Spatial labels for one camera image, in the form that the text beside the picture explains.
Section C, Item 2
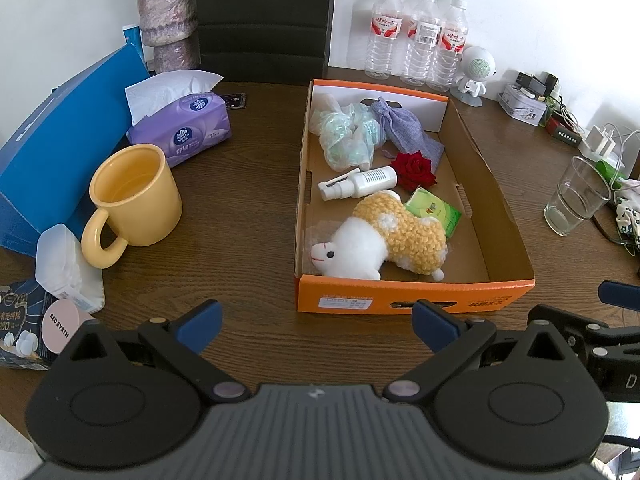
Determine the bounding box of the large blue box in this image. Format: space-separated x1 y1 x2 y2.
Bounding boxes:
0 42 151 258

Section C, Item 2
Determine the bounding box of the clear glass cup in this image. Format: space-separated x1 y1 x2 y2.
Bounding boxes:
544 156 612 237

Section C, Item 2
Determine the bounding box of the clear water bottle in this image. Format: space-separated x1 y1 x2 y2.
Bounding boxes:
400 0 442 86
427 0 470 93
364 0 405 80

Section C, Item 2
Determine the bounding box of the pale printed tin box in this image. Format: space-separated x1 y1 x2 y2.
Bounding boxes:
497 82 548 127

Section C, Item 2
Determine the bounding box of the green spray bottle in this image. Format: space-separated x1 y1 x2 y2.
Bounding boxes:
545 82 563 123

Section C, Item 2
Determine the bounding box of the brown wooden desktop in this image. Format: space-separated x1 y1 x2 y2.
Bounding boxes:
0 65 640 480

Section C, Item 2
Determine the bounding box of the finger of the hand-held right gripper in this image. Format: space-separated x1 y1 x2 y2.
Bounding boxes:
598 281 640 307
529 304 608 356

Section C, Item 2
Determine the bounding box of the black headband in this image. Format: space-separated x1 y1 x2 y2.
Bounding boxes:
592 212 640 261

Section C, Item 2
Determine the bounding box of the white yellow alpaca plush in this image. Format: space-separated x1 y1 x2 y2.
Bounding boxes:
310 190 448 282

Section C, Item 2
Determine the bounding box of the white spray bottle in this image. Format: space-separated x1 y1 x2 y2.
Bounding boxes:
317 166 398 203

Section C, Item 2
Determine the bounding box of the yellow mug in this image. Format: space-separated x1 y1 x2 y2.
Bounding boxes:
81 143 183 269

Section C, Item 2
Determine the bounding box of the dark blue cotton pad packet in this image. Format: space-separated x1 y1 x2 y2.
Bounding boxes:
0 280 60 372

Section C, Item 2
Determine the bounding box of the bright green object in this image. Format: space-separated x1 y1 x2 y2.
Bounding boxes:
595 160 628 183

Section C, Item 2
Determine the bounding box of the floral cloth pile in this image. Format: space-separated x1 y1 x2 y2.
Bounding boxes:
614 177 640 251

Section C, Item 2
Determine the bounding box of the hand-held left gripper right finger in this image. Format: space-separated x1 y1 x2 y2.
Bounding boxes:
385 299 566 403

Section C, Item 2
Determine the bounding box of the pink round lid jar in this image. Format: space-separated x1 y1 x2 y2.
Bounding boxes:
42 299 97 357

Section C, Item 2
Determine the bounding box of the white power strip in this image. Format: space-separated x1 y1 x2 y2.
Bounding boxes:
580 147 631 178

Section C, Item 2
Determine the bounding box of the iridescent green scrunchie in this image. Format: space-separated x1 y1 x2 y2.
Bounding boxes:
308 94 387 172

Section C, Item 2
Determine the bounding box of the red rose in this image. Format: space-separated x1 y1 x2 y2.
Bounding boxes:
390 150 437 189

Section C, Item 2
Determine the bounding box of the orange cardboard box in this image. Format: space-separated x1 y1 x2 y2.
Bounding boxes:
294 78 536 314

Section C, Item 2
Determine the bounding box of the white robot figure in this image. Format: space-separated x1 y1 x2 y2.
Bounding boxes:
450 46 498 107

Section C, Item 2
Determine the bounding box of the white cotton swab box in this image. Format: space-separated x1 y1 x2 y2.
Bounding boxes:
35 223 107 315

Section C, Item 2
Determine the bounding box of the purple tissue pack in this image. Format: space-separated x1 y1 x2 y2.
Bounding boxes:
124 70 233 168

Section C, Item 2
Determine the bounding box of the dark printed box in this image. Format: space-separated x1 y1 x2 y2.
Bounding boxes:
545 117 586 150

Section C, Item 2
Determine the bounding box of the mottled purple vase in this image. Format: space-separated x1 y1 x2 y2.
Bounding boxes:
134 0 201 75

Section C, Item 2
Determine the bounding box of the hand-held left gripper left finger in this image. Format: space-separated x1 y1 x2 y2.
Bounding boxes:
70 300 251 403

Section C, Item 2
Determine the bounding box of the long white cable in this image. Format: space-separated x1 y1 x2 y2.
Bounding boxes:
607 122 640 181

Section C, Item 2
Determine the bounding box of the purple drawstring pouch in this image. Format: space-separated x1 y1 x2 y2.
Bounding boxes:
370 96 446 170

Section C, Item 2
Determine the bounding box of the green tissue packet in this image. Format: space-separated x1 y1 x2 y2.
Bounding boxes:
404 186 463 238

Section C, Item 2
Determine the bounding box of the small blue box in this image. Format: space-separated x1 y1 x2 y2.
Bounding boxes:
121 24 148 63

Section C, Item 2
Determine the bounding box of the black paper bag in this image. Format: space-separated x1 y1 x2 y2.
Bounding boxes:
194 0 338 83

